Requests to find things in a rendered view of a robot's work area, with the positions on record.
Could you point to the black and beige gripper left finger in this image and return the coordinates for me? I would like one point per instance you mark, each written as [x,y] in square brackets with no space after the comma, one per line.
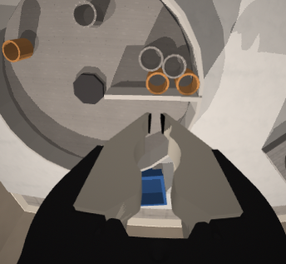
[106,183]

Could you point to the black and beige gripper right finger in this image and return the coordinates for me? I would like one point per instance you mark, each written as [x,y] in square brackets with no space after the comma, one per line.
[208,187]

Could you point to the grey metal bushing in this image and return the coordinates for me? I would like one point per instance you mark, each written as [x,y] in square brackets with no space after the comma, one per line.
[147,67]
[177,73]
[78,12]

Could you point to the bronze bushing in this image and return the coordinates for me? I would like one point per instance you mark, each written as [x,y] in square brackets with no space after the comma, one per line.
[21,50]
[157,90]
[190,89]

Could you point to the blue crate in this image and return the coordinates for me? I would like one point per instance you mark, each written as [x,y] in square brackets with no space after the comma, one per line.
[153,187]

